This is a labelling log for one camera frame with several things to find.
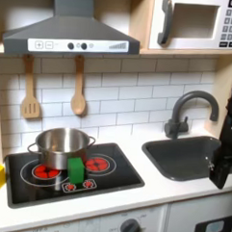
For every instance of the green block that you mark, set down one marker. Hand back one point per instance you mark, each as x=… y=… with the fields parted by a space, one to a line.
x=76 y=170

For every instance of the dark grey sink basin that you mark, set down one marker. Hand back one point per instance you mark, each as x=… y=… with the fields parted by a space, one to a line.
x=183 y=156

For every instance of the dark grey tap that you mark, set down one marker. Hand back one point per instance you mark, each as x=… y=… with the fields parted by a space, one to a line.
x=188 y=112

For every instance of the grey oven knob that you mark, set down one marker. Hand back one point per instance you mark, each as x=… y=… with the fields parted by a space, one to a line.
x=130 y=229

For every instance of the white toy microwave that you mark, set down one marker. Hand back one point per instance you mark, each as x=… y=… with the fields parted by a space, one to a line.
x=196 y=22

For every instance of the black toy stove top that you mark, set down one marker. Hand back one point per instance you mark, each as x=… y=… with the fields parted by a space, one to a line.
x=73 y=175

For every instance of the steel pot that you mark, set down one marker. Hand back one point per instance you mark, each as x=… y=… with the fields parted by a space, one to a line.
x=62 y=146

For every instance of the wooden spoon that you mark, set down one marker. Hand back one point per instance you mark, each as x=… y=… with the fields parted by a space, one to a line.
x=78 y=93

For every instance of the grey range hood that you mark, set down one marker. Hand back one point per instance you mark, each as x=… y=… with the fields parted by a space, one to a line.
x=71 y=32

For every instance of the wooden slotted spatula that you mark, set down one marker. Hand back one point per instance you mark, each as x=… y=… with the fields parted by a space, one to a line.
x=30 y=97

